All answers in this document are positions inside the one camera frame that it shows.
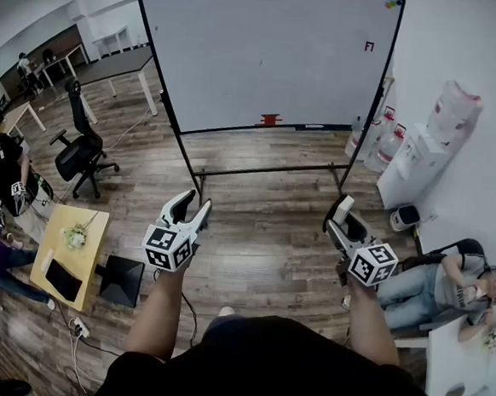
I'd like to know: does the red plastic holder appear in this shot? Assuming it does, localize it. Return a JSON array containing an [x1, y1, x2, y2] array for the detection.
[[254, 112, 284, 129]]

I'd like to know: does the cream white rectangular device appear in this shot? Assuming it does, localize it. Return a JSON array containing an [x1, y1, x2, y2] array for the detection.
[[332, 194, 356, 226]]

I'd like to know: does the white flower bouquet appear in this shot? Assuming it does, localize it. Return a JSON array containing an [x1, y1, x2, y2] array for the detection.
[[61, 207, 101, 254]]

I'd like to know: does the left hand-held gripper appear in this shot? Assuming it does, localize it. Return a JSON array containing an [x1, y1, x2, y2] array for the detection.
[[139, 185, 214, 275]]

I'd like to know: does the person's right forearm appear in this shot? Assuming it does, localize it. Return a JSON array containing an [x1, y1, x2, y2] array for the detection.
[[340, 279, 407, 369]]

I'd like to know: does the dark table with white legs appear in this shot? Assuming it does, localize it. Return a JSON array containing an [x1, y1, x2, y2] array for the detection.
[[72, 39, 165, 130]]

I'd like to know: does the red capped water jug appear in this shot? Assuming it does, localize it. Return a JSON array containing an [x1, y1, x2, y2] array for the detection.
[[366, 102, 398, 140], [363, 120, 408, 176]]

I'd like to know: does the person's left forearm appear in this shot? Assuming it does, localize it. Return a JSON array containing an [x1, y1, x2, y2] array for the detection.
[[125, 263, 190, 364]]

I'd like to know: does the black tablet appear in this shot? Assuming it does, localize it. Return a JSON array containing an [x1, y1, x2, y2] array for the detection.
[[42, 256, 86, 304]]

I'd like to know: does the person's dark trouser leg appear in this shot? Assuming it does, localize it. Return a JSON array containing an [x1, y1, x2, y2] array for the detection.
[[202, 312, 251, 346]]

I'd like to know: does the small light wooden table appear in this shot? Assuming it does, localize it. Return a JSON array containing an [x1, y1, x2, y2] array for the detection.
[[0, 99, 50, 140]]

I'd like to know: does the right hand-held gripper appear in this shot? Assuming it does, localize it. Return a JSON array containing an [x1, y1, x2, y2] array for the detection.
[[317, 209, 403, 291]]

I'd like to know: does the yellow wooden side table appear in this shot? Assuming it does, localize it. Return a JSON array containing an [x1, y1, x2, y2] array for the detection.
[[27, 201, 112, 313]]

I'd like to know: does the whiteboard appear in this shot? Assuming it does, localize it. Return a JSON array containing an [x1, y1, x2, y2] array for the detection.
[[120, 0, 407, 225]]

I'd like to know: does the black pyramid base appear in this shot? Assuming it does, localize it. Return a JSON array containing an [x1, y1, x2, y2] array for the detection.
[[91, 253, 147, 310]]

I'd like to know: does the blue capped water jug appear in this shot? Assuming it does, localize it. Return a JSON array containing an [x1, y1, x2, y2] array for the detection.
[[343, 113, 374, 162]]

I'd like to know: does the person's black shirt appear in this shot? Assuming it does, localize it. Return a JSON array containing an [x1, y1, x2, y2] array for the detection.
[[90, 301, 451, 396]]

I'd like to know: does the white water dispenser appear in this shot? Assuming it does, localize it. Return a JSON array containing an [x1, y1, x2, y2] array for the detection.
[[373, 118, 452, 215]]

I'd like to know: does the white power strip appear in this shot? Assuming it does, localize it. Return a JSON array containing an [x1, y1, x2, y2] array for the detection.
[[68, 315, 93, 340]]

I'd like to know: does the white shelf unit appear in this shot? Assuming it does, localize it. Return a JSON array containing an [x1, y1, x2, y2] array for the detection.
[[91, 22, 132, 60]]

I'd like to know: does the black office chair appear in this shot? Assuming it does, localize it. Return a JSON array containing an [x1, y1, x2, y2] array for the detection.
[[44, 77, 128, 204]]

